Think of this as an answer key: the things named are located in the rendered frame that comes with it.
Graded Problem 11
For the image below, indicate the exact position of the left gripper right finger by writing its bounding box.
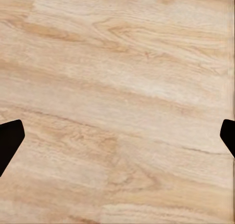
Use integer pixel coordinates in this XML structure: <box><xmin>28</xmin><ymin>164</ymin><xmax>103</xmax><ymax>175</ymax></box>
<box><xmin>220</xmin><ymin>119</ymin><xmax>235</xmax><ymax>158</ymax></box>

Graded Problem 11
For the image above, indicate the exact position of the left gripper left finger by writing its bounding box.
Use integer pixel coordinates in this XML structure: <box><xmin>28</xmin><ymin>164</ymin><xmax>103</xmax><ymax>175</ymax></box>
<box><xmin>0</xmin><ymin>120</ymin><xmax>25</xmax><ymax>177</ymax></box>

